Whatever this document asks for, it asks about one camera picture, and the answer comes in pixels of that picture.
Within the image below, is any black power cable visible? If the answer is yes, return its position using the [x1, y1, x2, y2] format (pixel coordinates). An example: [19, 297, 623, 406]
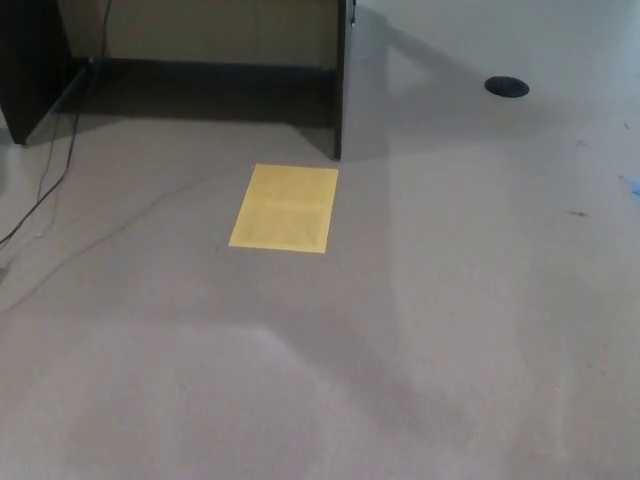
[0, 0, 113, 246]

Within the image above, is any thin dark cable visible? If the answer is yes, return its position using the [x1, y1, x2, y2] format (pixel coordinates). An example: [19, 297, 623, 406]
[33, 112, 59, 227]

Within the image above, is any black round floor cover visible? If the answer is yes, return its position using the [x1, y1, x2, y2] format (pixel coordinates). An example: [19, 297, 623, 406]
[483, 75, 530, 98]

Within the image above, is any yellow paper sheet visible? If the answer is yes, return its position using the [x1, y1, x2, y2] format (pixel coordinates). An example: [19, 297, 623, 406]
[228, 163, 340, 255]

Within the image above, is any thin grey cable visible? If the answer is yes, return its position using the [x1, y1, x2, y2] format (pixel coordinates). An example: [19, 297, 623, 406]
[0, 165, 257, 317]

